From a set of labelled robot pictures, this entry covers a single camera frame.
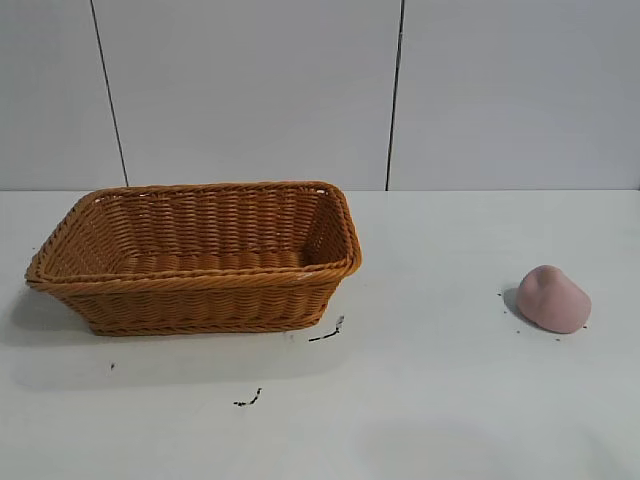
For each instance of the pink peach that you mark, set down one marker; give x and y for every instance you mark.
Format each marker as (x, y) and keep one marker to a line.
(552, 300)

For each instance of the brown woven wicker basket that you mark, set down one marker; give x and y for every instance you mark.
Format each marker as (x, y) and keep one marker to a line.
(200, 300)

